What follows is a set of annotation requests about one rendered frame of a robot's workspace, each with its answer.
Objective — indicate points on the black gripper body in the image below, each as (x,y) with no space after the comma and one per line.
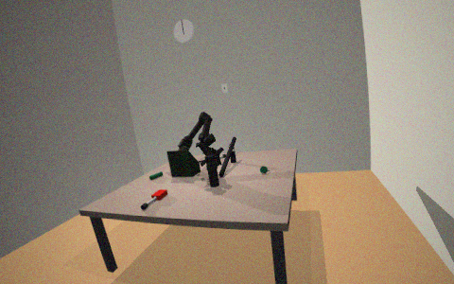
(208,151)

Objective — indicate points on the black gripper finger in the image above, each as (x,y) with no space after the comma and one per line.
(218,159)

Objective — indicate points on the small green cylinder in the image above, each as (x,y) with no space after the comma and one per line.
(155,175)

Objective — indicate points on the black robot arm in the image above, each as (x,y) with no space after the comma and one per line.
(205,138)

